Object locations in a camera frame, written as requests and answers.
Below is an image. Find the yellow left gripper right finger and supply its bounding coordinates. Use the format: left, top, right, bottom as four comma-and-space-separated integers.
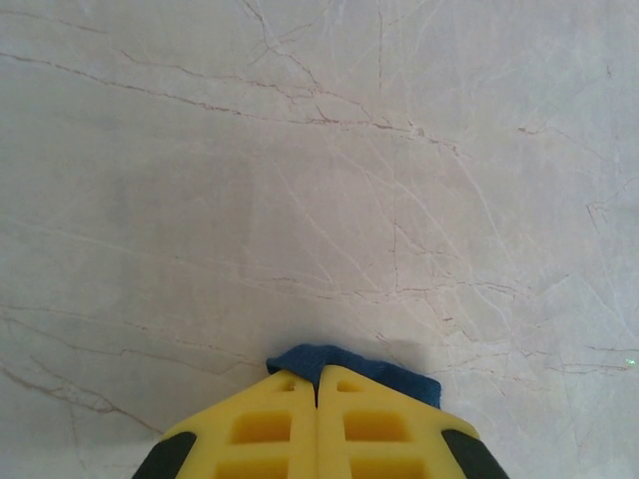
316, 365, 510, 479

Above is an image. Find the navy blue t-shirt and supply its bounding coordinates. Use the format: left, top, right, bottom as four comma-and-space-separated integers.
265, 342, 444, 411

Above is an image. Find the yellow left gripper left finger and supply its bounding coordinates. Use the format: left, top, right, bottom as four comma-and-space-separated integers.
132, 371, 320, 479

